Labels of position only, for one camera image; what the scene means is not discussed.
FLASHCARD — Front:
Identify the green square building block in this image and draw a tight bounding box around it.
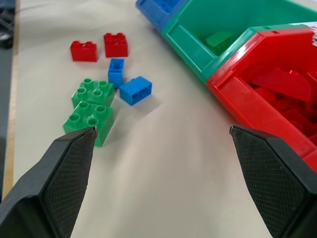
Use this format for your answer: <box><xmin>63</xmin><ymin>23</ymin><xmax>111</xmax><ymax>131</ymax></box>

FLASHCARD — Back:
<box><xmin>71</xmin><ymin>78</ymin><xmax>115</xmax><ymax>109</ymax></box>
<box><xmin>62</xmin><ymin>101</ymin><xmax>115</xmax><ymax>148</ymax></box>

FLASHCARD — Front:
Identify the blue plastic bin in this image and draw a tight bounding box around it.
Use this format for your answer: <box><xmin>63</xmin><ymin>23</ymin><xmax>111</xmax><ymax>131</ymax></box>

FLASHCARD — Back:
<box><xmin>135</xmin><ymin>0</ymin><xmax>187</xmax><ymax>32</ymax></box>

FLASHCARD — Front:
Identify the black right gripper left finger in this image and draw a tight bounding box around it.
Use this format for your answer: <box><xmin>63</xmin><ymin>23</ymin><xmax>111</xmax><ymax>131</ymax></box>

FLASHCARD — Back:
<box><xmin>0</xmin><ymin>126</ymin><xmax>98</xmax><ymax>238</ymax></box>

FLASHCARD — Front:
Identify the blue building block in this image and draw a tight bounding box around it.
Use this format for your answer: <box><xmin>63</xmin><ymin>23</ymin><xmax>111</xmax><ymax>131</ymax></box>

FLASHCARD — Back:
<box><xmin>107</xmin><ymin>58</ymin><xmax>125</xmax><ymax>89</ymax></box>
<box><xmin>158</xmin><ymin>0</ymin><xmax>177</xmax><ymax>13</ymax></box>
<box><xmin>119</xmin><ymin>75</ymin><xmax>153</xmax><ymax>107</ymax></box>

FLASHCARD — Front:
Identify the green plastic bin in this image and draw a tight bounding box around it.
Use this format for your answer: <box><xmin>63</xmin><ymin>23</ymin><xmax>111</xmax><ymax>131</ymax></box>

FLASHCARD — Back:
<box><xmin>162</xmin><ymin>0</ymin><xmax>317</xmax><ymax>84</ymax></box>

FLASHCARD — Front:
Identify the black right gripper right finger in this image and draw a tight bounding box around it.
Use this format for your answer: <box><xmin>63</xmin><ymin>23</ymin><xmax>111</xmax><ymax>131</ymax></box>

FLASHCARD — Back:
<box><xmin>229</xmin><ymin>125</ymin><xmax>317</xmax><ymax>238</ymax></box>

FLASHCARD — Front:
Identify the green curved building block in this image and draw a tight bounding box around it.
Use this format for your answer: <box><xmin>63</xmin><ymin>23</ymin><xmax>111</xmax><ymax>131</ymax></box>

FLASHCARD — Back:
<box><xmin>206</xmin><ymin>30</ymin><xmax>234</xmax><ymax>56</ymax></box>

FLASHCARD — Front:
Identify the red curved building block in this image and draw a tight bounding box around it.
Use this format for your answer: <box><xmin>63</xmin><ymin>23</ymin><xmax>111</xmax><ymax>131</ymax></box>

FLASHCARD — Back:
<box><xmin>247</xmin><ymin>69</ymin><xmax>312</xmax><ymax>103</ymax></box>

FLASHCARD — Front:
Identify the red square building block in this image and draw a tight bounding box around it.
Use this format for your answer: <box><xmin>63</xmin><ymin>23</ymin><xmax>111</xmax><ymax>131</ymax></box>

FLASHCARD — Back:
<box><xmin>103</xmin><ymin>32</ymin><xmax>129</xmax><ymax>58</ymax></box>

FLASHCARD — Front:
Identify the red plastic bin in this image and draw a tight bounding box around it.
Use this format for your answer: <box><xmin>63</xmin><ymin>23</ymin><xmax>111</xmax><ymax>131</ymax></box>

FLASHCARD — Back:
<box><xmin>207</xmin><ymin>27</ymin><xmax>317</xmax><ymax>172</ymax></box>

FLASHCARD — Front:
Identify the red narrow building block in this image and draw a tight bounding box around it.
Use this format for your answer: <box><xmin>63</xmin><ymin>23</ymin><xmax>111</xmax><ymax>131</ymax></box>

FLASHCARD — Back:
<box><xmin>70</xmin><ymin>41</ymin><xmax>98</xmax><ymax>62</ymax></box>

